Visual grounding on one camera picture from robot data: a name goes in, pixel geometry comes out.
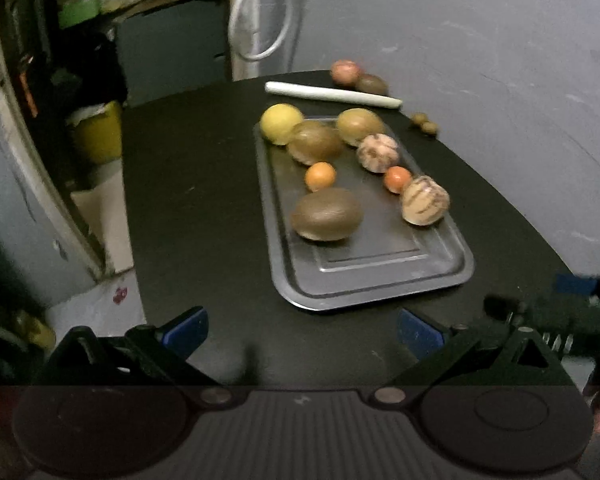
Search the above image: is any green box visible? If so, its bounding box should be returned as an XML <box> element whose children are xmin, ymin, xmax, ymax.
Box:
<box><xmin>57</xmin><ymin>0</ymin><xmax>101</xmax><ymax>30</ymax></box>

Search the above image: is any grey flexible hose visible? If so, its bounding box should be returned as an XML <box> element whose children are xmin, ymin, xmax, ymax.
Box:
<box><xmin>228</xmin><ymin>0</ymin><xmax>306</xmax><ymax>62</ymax></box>

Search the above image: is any metal tray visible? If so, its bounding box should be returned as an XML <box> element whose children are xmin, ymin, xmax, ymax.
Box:
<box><xmin>253</xmin><ymin>117</ymin><xmax>476</xmax><ymax>312</ymax></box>

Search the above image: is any white plastic tube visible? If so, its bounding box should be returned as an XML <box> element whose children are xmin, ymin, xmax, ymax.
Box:
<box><xmin>265</xmin><ymin>81</ymin><xmax>403</xmax><ymax>110</ymax></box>

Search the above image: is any dark green-brown fruit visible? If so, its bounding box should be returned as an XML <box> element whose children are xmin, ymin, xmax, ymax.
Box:
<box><xmin>355</xmin><ymin>74</ymin><xmax>389</xmax><ymax>96</ymax></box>

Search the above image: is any white door frame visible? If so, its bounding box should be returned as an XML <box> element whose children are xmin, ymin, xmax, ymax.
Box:
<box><xmin>0</xmin><ymin>0</ymin><xmax>106</xmax><ymax>281</ymax></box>

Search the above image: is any yellow round citrus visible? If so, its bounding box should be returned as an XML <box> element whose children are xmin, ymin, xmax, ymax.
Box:
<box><xmin>259</xmin><ymin>103</ymin><xmax>305</xmax><ymax>146</ymax></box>

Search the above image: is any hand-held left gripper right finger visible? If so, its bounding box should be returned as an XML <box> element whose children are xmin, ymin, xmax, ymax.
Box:
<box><xmin>370</xmin><ymin>308</ymin><xmax>576</xmax><ymax>407</ymax></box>

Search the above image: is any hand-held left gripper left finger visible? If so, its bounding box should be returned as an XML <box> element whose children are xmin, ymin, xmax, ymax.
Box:
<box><xmin>35</xmin><ymin>306</ymin><xmax>232</xmax><ymax>408</ymax></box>

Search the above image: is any blue-grey cabinet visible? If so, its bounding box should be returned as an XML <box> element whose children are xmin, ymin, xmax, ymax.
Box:
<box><xmin>115</xmin><ymin>2</ymin><xmax>231</xmax><ymax>106</ymax></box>

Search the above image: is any brown round fruit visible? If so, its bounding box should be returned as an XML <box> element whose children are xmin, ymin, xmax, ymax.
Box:
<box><xmin>287</xmin><ymin>120</ymin><xmax>344</xmax><ymax>166</ymax></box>
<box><xmin>290</xmin><ymin>187</ymin><xmax>364</xmax><ymax>242</ymax></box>

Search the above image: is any yellow bucket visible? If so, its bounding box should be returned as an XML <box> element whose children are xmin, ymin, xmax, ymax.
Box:
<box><xmin>69</xmin><ymin>101</ymin><xmax>124</xmax><ymax>164</ymax></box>

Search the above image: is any reddish round fruit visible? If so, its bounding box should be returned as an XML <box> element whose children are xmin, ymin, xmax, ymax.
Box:
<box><xmin>330</xmin><ymin>59</ymin><xmax>362</xmax><ymax>86</ymax></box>

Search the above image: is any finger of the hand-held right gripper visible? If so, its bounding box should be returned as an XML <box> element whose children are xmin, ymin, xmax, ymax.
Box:
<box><xmin>552</xmin><ymin>273</ymin><xmax>600</xmax><ymax>297</ymax></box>
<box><xmin>484</xmin><ymin>293</ymin><xmax>600</xmax><ymax>357</ymax></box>

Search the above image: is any small orange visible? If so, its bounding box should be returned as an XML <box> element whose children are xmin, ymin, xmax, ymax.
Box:
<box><xmin>304</xmin><ymin>161</ymin><xmax>337</xmax><ymax>193</ymax></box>
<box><xmin>383</xmin><ymin>166</ymin><xmax>413</xmax><ymax>194</ymax></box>

